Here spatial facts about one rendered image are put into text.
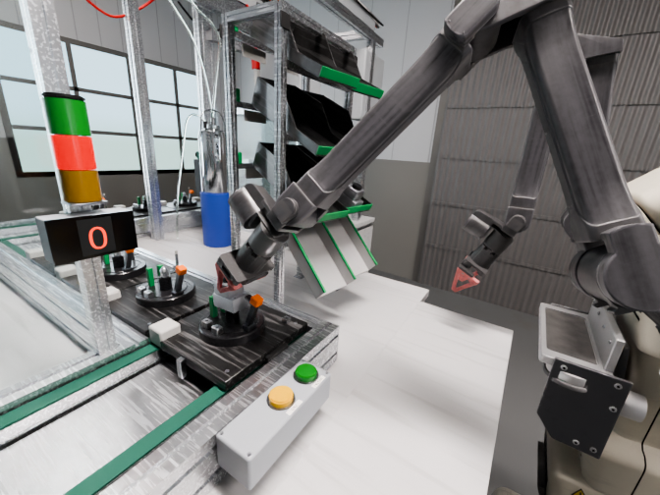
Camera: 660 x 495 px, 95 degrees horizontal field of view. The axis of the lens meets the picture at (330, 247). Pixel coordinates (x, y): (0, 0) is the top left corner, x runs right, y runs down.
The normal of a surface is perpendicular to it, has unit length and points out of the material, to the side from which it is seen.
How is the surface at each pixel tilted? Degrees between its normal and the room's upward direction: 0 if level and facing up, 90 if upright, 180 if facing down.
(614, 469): 90
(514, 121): 90
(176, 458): 0
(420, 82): 77
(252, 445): 0
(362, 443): 0
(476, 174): 90
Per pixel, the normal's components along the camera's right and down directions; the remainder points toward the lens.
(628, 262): -0.34, 0.00
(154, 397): 0.06, -0.95
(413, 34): -0.56, 0.22
